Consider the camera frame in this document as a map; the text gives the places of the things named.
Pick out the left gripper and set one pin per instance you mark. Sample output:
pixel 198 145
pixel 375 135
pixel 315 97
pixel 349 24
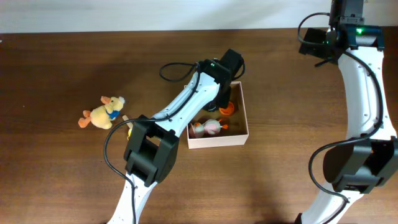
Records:
pixel 224 104

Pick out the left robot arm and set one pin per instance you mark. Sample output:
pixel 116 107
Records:
pixel 152 148

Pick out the orange round plastic toy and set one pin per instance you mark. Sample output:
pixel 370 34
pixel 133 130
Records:
pixel 229 110

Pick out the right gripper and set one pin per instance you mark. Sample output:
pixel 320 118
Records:
pixel 313 35

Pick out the white cardboard box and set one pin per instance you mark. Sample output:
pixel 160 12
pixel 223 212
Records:
pixel 237 132

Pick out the yellow rattle drum toy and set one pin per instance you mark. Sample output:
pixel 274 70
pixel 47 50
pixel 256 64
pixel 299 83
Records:
pixel 130 126

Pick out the white pink duck toy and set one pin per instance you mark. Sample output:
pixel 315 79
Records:
pixel 211 127

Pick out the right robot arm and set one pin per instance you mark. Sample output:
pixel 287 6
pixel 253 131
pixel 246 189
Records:
pixel 367 157

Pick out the black round puck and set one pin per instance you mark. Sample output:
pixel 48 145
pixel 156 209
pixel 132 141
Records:
pixel 211 107

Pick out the yellow plush duck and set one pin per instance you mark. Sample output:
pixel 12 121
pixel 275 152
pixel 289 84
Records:
pixel 103 116

